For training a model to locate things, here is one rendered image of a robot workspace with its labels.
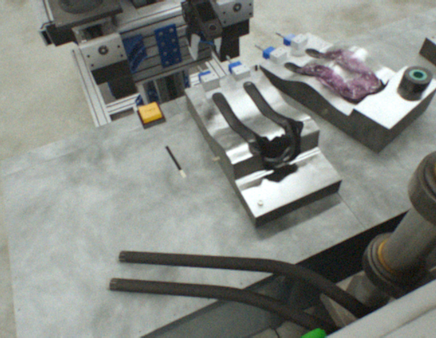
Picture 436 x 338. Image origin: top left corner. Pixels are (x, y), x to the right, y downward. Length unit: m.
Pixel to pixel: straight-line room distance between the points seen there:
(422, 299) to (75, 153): 1.13
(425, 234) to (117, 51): 1.08
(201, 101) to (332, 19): 2.19
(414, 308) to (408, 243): 0.40
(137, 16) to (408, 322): 1.38
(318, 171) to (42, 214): 0.79
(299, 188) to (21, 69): 2.61
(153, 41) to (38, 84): 1.64
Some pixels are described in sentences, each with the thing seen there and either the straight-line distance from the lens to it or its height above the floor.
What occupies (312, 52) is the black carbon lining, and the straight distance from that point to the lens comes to 1.41.
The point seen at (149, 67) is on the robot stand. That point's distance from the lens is 1.58.
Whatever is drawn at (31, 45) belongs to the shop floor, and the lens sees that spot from 3.46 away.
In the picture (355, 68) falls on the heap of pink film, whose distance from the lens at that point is 1.28.
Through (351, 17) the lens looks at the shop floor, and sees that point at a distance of 3.27.
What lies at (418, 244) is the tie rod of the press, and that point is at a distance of 0.63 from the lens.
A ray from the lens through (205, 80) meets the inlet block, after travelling 1.18.
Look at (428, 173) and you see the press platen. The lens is 0.53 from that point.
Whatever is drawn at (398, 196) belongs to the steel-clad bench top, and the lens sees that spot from 1.11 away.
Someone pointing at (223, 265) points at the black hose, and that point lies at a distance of 0.85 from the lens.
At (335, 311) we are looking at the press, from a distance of 0.96.
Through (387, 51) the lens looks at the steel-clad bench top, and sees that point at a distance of 1.56.
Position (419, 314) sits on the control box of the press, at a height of 1.47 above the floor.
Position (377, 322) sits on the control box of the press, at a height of 1.46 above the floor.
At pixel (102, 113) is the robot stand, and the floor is 0.23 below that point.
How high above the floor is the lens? 1.68
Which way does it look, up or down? 54 degrees down
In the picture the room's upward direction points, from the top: 7 degrees counter-clockwise
